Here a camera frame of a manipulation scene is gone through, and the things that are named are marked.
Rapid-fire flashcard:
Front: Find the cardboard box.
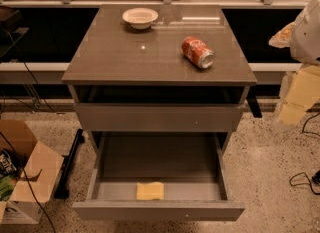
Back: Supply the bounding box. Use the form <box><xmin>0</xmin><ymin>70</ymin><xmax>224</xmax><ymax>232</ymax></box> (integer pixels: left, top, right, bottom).
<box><xmin>0</xmin><ymin>120</ymin><xmax>63</xmax><ymax>225</ymax></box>

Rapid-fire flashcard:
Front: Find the black bar on floor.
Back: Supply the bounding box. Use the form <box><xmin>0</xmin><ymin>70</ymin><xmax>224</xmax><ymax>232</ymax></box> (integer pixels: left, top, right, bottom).
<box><xmin>54</xmin><ymin>129</ymin><xmax>85</xmax><ymax>199</ymax></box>

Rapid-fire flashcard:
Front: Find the black cable left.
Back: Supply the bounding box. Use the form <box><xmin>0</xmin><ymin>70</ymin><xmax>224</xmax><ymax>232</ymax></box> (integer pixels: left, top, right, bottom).
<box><xmin>0</xmin><ymin>26</ymin><xmax>58</xmax><ymax>233</ymax></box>

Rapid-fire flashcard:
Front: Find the green snack bag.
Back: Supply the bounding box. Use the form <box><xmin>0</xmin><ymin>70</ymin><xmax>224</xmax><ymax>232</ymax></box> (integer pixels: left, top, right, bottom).
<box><xmin>0</xmin><ymin>175</ymin><xmax>17</xmax><ymax>201</ymax></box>

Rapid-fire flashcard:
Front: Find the open grey middle drawer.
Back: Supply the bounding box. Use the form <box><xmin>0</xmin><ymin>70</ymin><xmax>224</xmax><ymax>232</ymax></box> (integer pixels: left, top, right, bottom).
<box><xmin>73</xmin><ymin>133</ymin><xmax>244</xmax><ymax>221</ymax></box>

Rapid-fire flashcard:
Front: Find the yellow sponge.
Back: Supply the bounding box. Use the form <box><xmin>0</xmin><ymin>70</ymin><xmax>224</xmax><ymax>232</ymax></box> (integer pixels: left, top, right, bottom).
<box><xmin>136</xmin><ymin>182</ymin><xmax>164</xmax><ymax>200</ymax></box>

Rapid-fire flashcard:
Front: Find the white bowl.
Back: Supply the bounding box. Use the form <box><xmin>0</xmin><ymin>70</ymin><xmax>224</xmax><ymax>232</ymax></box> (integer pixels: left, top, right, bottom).
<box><xmin>122</xmin><ymin>8</ymin><xmax>158</xmax><ymax>30</ymax></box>

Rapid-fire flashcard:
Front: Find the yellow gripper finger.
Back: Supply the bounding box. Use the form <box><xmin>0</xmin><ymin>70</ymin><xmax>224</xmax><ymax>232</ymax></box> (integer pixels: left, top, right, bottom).
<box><xmin>276</xmin><ymin>64</ymin><xmax>320</xmax><ymax>128</ymax></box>

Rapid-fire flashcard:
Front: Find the grey drawer cabinet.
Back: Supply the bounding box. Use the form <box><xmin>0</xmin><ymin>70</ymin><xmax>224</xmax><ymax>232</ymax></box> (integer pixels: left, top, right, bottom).
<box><xmin>62</xmin><ymin>5</ymin><xmax>256</xmax><ymax>148</ymax></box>

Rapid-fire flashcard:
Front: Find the closed grey top drawer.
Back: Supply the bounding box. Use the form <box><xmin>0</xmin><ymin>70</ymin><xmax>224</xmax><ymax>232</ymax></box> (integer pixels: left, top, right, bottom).
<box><xmin>75</xmin><ymin>103</ymin><xmax>243</xmax><ymax>132</ymax></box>

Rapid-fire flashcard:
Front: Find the black chip bag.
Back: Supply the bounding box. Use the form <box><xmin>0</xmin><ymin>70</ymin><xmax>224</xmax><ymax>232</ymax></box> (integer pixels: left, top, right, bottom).
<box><xmin>0</xmin><ymin>150</ymin><xmax>17</xmax><ymax>178</ymax></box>

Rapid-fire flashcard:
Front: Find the red soda can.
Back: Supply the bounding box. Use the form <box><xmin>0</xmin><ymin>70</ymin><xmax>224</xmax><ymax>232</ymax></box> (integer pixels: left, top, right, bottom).
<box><xmin>182</xmin><ymin>36</ymin><xmax>214</xmax><ymax>69</ymax></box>

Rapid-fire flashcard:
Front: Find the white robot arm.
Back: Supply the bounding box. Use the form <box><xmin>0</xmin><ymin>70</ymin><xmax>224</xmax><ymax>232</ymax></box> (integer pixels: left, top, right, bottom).
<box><xmin>269</xmin><ymin>0</ymin><xmax>320</xmax><ymax>129</ymax></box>

